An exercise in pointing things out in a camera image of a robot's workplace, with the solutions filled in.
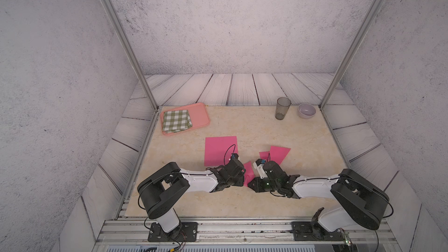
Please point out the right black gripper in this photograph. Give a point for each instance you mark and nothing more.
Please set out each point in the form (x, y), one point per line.
(256, 188)

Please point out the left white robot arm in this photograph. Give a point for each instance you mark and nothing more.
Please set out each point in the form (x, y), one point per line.
(158, 193)

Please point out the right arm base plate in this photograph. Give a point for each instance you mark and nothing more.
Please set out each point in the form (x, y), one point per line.
(307, 231)

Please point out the front aluminium rail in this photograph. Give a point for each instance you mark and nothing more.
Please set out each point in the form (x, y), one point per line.
(241, 234)

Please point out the pink square paper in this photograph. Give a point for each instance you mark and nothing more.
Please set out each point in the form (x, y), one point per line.
(276, 154)

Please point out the aluminium frame post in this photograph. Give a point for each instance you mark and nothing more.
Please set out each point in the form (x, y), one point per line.
(362, 31)
(125, 43)

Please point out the lilac bowl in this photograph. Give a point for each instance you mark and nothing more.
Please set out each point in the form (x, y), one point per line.
(306, 111)

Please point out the right aluminium frame post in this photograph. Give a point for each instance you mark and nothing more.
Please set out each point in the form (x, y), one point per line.
(362, 31)

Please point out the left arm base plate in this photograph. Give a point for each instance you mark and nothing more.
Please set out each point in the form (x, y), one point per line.
(185, 232)

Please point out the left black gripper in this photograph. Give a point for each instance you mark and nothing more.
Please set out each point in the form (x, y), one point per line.
(241, 177)

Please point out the pink plastic tray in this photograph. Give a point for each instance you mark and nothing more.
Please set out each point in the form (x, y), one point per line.
(198, 113)

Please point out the left aluminium frame post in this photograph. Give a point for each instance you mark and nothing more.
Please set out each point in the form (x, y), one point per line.
(125, 43)

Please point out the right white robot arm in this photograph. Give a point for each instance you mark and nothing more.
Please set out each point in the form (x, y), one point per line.
(359, 201)

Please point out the grey translucent cup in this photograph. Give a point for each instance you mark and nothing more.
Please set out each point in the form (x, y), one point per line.
(282, 106)

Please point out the green checkered cloth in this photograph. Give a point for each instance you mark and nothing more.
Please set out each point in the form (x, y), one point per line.
(176, 121)

